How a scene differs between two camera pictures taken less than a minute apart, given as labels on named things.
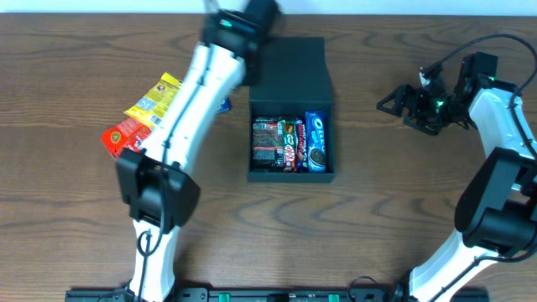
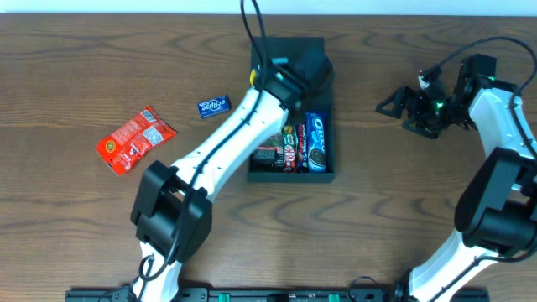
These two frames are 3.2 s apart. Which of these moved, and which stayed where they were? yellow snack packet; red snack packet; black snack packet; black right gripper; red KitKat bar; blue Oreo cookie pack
Moved: yellow snack packet; red snack packet
Stayed: blue Oreo cookie pack; black snack packet; black right gripper; red KitKat bar
